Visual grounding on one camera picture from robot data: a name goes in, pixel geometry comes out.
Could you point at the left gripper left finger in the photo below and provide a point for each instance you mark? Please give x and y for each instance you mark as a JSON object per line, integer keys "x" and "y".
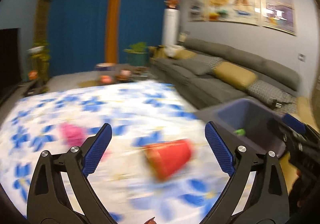
{"x": 47, "y": 198}

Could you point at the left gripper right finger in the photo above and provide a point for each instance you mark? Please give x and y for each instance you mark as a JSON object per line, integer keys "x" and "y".
{"x": 256, "y": 191}

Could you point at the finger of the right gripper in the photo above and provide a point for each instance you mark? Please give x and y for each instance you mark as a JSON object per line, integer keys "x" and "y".
{"x": 294, "y": 124}

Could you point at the pink plastic bag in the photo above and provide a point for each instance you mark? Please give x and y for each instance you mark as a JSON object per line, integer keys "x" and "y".
{"x": 73, "y": 135}

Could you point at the red paper cup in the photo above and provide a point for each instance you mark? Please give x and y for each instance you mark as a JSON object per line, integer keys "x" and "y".
{"x": 166, "y": 159}

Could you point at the purple plastic trash bin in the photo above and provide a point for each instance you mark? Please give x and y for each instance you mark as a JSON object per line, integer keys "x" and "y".
{"x": 249, "y": 115}

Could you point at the green crumpled trash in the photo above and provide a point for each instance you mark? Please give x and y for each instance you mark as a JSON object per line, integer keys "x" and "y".
{"x": 240, "y": 132}

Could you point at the houndstooth patterned cushion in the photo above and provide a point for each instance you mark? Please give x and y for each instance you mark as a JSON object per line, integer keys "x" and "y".
{"x": 273, "y": 97}

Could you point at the yellow cushion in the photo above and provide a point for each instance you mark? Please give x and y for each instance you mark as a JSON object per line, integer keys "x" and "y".
{"x": 236, "y": 76}
{"x": 183, "y": 54}

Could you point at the floral white blue tablecloth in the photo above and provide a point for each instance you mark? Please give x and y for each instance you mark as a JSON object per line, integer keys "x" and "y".
{"x": 140, "y": 114}

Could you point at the grey cushion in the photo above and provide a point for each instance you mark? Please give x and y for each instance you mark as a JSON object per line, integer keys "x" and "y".
{"x": 196, "y": 67}

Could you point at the right purple painting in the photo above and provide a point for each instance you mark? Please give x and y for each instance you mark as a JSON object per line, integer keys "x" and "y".
{"x": 278, "y": 15}

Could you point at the grey sectional sofa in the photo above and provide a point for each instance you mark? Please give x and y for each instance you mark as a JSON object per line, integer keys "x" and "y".
{"x": 209, "y": 74}

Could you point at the plant on yellow stand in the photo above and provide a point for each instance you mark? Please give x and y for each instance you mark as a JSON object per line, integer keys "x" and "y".
{"x": 39, "y": 55}

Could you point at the grey coffee table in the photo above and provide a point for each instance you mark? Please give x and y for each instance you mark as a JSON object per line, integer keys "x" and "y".
{"x": 111, "y": 74}

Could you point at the black television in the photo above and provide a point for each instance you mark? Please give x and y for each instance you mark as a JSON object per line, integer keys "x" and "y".
{"x": 9, "y": 60}

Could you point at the centre sailboat painting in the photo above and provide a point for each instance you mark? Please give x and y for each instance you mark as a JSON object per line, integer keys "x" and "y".
{"x": 234, "y": 11}

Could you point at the far yellow cushion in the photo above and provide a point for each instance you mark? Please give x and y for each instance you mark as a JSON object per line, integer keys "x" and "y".
{"x": 183, "y": 54}

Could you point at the left small painting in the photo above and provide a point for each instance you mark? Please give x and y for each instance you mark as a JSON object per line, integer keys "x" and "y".
{"x": 197, "y": 10}

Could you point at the white standing air conditioner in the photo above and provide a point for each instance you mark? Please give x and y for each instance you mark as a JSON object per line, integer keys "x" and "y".
{"x": 170, "y": 26}

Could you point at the green potted plant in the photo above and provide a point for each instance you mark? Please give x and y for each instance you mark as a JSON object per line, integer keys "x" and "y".
{"x": 137, "y": 54}

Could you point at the red flower decoration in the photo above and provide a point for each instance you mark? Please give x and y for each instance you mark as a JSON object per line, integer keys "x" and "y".
{"x": 172, "y": 4}

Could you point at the blue curtain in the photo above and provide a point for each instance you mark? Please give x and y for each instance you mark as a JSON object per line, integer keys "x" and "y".
{"x": 77, "y": 28}

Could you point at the orange curtain strip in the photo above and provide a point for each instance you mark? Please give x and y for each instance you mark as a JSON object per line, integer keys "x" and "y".
{"x": 111, "y": 36}

